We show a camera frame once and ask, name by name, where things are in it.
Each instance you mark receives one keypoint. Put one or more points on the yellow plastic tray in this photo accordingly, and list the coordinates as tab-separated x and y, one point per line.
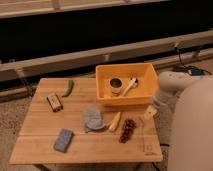
141	94

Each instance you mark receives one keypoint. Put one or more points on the yellow banana toy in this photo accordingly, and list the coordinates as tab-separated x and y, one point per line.
114	123

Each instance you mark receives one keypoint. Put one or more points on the blue power adapter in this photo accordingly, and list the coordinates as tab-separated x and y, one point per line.
197	72

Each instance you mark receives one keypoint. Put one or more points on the dark red grape bunch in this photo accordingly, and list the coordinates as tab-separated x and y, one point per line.
127	130

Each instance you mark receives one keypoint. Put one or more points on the blue sponge block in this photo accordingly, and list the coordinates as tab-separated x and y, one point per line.
63	140

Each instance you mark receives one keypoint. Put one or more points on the grey crumpled cloth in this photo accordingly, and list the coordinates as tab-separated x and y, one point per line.
92	120

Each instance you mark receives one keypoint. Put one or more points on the small brown box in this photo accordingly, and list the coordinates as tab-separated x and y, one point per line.
54	102

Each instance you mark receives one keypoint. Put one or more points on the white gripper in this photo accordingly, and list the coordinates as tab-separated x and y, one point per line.
150	112

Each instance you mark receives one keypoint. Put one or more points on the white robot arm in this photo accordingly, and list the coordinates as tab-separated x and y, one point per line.
191	139

